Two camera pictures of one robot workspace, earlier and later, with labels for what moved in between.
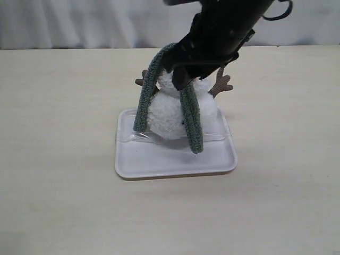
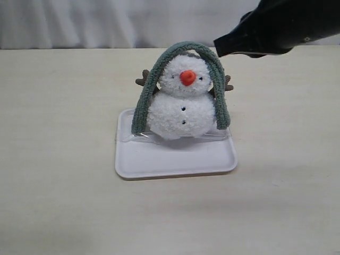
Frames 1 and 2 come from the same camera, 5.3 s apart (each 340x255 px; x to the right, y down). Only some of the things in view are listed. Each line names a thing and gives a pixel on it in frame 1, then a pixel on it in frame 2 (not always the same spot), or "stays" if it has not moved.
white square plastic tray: [141, 155] stays
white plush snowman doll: [166, 118] stays
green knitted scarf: [188, 100] to [140, 118]
